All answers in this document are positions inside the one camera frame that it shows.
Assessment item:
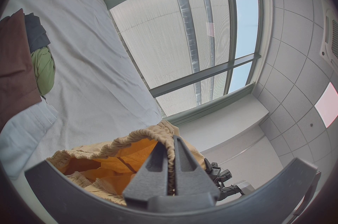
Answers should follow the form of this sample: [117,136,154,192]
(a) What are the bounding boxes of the white ceiling air vent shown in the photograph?
[319,0,338,71]

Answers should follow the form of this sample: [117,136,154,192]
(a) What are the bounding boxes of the ceiling light panel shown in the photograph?
[314,82,338,128]

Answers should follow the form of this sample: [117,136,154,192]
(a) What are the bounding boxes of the brown garment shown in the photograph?
[0,9,43,131]

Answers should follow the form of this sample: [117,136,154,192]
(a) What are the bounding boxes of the window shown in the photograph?
[109,0,264,118]

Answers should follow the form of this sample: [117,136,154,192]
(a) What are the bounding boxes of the tan shorts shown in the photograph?
[46,120,207,207]

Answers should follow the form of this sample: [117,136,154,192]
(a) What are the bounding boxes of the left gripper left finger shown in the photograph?
[124,140,170,209]

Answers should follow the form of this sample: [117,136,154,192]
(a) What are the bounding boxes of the black garment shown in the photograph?
[24,13,51,54]

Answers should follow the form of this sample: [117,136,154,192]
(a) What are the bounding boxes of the green garment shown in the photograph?
[30,46,56,95]

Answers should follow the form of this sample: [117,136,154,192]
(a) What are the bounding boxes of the white garment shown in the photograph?
[0,103,58,178]

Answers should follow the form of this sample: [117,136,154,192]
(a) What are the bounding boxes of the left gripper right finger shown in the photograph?
[173,135,220,207]

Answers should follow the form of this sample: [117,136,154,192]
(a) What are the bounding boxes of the bed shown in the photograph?
[0,0,163,186]

